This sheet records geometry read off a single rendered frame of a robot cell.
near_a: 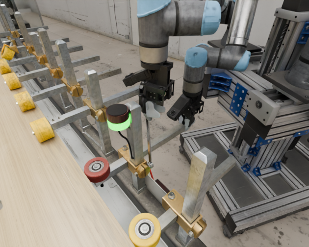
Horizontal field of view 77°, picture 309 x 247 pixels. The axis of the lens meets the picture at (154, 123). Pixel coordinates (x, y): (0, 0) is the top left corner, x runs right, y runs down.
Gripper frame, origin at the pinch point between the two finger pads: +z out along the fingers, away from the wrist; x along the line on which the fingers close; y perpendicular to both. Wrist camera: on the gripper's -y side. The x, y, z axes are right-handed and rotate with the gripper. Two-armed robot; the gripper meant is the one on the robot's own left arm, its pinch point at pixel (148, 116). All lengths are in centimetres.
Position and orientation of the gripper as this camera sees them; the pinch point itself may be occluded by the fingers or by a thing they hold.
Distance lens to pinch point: 66.1
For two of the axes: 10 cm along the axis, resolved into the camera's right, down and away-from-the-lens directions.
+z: 0.0, 7.7, 6.3
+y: 8.7, 3.1, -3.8
